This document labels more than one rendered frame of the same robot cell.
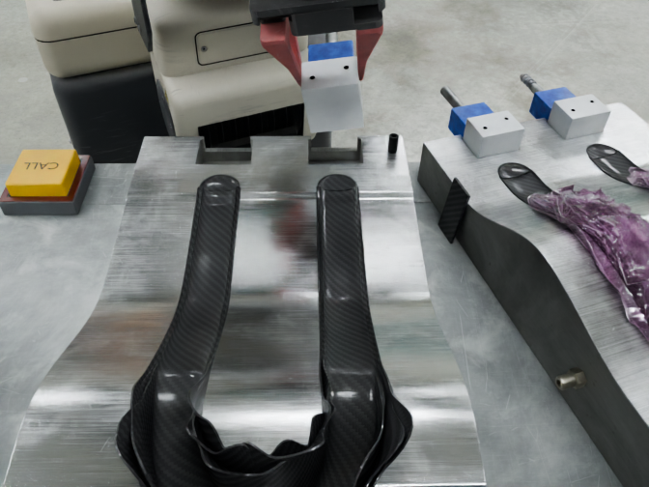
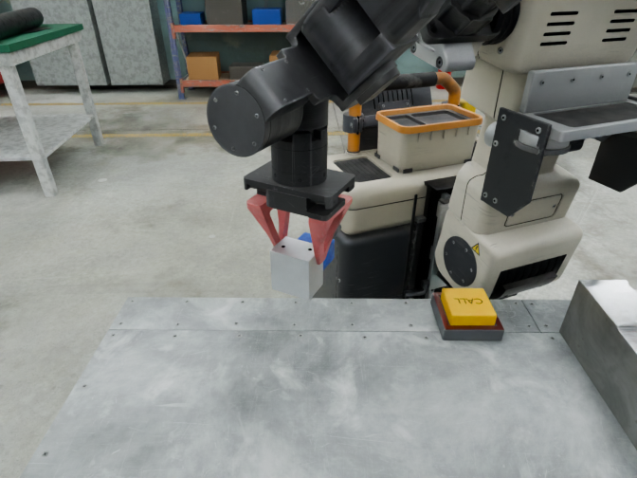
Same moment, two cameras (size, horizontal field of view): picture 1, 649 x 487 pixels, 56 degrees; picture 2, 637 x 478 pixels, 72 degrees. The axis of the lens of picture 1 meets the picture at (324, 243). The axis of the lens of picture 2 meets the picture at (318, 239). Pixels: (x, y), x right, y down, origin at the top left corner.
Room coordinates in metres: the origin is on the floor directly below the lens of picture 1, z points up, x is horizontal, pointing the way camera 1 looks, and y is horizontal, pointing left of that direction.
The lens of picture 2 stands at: (0.03, 0.49, 1.22)
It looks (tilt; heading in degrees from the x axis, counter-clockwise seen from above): 31 degrees down; 2
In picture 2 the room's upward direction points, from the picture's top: straight up
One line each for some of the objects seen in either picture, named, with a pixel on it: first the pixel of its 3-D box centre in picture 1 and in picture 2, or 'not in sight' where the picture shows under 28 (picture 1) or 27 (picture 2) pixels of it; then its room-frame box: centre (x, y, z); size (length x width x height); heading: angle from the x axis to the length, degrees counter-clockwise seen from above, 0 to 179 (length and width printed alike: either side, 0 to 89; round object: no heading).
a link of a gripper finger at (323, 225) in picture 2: not in sight; (310, 223); (0.45, 0.52, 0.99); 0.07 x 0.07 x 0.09; 65
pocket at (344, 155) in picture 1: (334, 163); not in sight; (0.48, -0.01, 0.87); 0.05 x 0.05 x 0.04; 2
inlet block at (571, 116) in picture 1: (551, 103); not in sight; (0.62, -0.27, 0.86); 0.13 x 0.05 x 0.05; 19
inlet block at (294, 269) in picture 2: not in sight; (316, 248); (0.49, 0.52, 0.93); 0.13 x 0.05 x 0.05; 156
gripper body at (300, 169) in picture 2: not in sight; (299, 158); (0.45, 0.53, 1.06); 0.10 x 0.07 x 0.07; 65
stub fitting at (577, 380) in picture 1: (570, 380); not in sight; (0.26, -0.19, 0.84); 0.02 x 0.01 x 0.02; 109
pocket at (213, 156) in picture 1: (227, 164); not in sight; (0.48, 0.10, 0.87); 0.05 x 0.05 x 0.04; 2
